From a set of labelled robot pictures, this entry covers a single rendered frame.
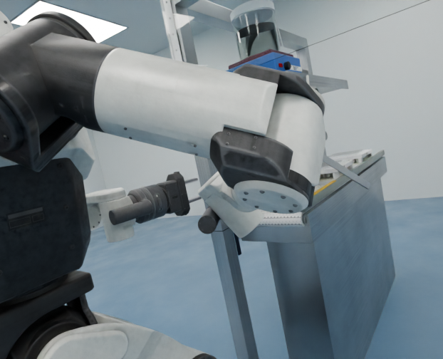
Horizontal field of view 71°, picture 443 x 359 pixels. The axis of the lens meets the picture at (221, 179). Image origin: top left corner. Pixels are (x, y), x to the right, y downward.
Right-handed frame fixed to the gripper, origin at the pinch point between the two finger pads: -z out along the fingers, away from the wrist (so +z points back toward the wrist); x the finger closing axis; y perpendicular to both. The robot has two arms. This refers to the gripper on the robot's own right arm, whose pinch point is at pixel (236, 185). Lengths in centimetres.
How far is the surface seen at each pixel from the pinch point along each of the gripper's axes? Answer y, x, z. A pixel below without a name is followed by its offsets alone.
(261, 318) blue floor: -9, 98, -104
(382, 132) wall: 164, 9, -331
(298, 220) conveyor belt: 15.7, 17.4, -19.9
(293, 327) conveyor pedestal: 8, 66, -39
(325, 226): 25.7, 24.1, -31.0
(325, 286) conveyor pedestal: 23, 48, -35
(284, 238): 10.7, 24.5, -25.9
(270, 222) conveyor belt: 7.1, 18.0, -25.2
